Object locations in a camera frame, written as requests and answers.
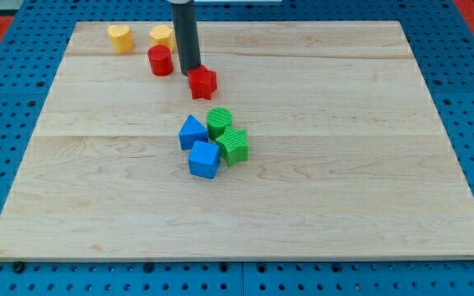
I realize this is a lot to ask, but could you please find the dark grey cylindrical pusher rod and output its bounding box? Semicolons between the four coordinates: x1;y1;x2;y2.
170;0;201;76

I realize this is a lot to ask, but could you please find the yellow hexagon block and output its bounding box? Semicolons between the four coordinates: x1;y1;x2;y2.
149;25;176;53

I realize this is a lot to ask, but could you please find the red cylinder block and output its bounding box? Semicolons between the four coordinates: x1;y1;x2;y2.
147;45;174;76

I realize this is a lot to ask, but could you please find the yellow heart block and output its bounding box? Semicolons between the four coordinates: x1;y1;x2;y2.
106;25;135;53

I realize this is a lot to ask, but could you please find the red star block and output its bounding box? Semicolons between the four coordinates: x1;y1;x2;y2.
188;65;217;100

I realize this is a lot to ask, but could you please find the green cylinder block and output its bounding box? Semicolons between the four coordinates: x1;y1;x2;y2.
206;107;233;141

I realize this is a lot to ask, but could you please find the blue triangle block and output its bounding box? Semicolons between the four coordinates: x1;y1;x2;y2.
179;115;208;150

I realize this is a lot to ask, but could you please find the green star block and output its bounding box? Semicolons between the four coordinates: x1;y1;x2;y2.
216;126;249;166

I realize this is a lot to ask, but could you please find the blue cube block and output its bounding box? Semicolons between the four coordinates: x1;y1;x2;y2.
188;141;220;179

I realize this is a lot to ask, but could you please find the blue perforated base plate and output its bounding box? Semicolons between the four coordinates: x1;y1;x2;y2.
0;0;474;295

